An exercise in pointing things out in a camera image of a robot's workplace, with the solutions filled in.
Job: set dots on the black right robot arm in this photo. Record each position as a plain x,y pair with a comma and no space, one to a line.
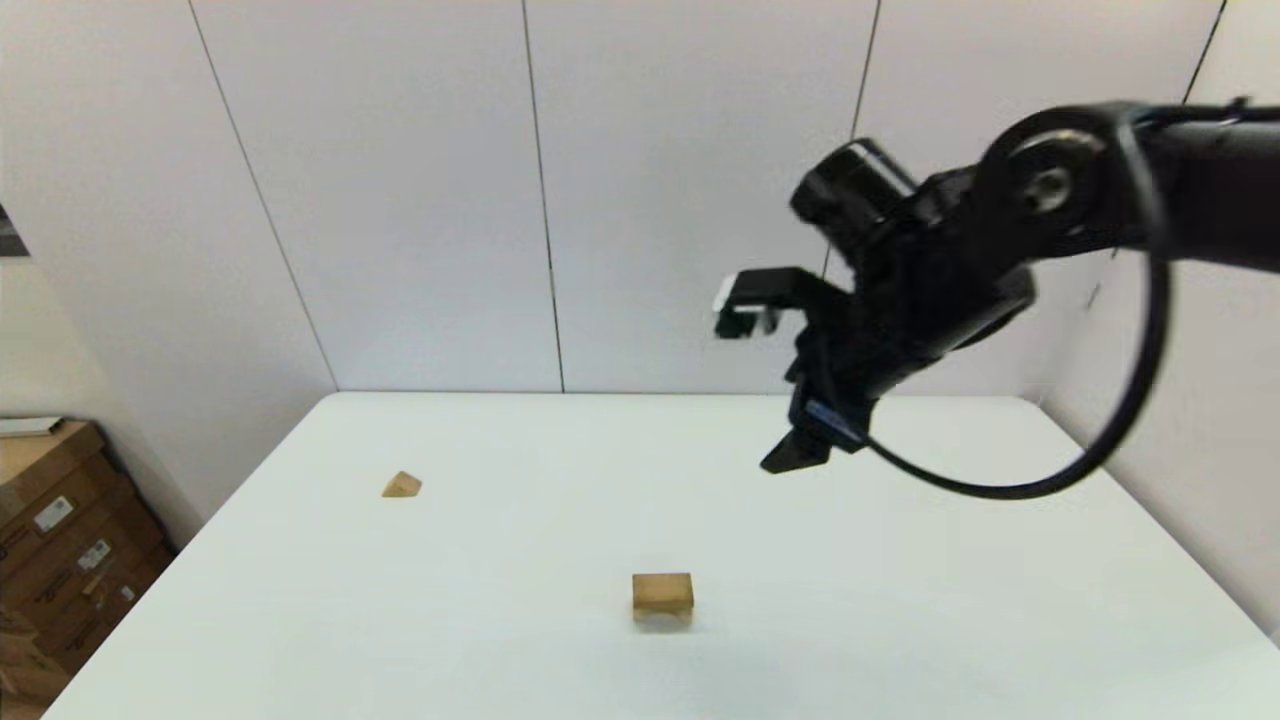
1000,230

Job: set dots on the flat white board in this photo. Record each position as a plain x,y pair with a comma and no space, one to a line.
25,427

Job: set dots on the triangular wooden building block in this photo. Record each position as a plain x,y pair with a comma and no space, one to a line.
401,486

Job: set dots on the arched wooden building block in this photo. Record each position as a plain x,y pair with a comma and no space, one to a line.
662,616

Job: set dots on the dark wall panel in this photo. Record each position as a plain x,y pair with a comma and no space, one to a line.
8,238

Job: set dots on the brown cardboard box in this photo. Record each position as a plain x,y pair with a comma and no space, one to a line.
30,470
105,612
60,578
25,680

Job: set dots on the rectangular wooden building block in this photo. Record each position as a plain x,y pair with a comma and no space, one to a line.
662,588

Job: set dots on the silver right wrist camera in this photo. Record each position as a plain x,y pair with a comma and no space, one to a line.
735,315

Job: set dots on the black right camera bracket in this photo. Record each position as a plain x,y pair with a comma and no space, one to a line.
790,288

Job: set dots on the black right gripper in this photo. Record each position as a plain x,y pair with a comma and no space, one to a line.
835,400

